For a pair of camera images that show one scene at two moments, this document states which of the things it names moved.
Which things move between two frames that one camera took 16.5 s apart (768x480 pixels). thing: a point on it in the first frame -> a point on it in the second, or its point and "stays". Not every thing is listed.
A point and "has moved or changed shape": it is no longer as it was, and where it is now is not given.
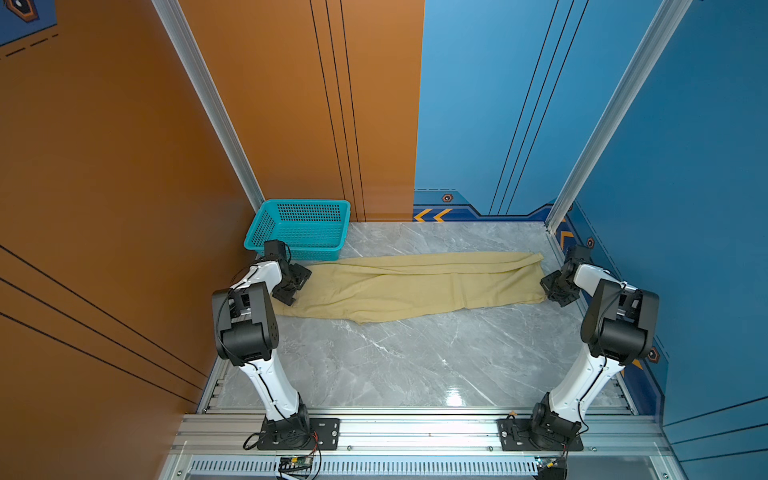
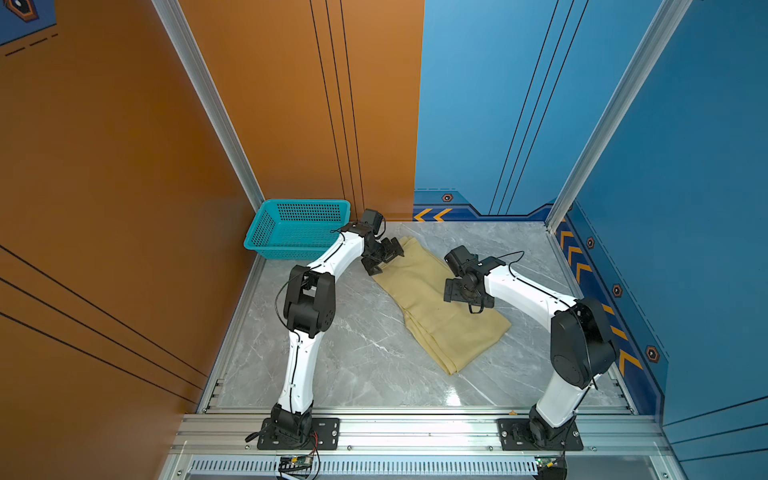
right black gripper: [562, 300] -> [450, 293]
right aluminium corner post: [670, 13] stays
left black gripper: [300, 274] -> [390, 254]
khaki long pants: [366, 289] has moved or changed shape
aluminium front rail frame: [224, 444] stays
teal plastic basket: [314, 229] stays
